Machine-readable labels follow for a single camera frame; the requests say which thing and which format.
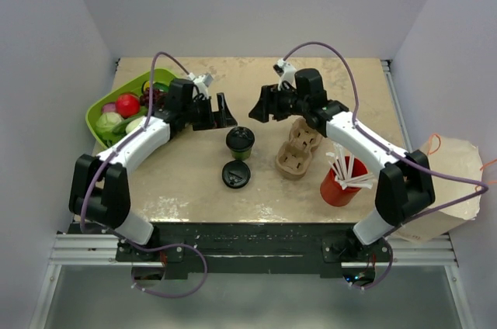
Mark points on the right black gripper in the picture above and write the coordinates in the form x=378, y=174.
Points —
x=269, y=103

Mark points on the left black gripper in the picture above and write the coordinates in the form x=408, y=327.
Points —
x=214, y=119

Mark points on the black plastic cup lid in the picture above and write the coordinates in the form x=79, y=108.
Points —
x=240, y=138

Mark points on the green paper coffee cup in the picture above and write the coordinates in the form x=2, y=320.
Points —
x=241, y=154

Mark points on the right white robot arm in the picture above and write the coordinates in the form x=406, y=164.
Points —
x=404, y=184

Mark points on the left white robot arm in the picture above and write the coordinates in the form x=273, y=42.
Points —
x=100, y=189

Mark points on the brown pulp cup carrier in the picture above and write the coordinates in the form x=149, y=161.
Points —
x=296, y=154

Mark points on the purple grapes bunch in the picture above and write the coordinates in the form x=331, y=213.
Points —
x=158, y=97

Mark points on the green bottle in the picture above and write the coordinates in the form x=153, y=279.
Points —
x=156, y=85

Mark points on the green plastic bin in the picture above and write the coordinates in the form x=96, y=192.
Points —
x=162, y=75

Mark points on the white daikon radish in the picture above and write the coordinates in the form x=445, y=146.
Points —
x=133, y=124

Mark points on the white wrapped straw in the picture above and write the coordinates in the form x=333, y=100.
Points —
x=344, y=170

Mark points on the red apple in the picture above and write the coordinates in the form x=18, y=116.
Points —
x=127, y=105

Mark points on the red cup holder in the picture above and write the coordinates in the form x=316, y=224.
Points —
x=333, y=193

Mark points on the red onion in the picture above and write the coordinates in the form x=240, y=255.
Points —
x=109, y=107

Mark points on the green cabbage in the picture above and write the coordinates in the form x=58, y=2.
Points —
x=106, y=123

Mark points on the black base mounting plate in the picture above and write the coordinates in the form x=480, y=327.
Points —
x=324, y=249

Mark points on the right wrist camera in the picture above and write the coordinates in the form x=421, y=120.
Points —
x=285, y=71

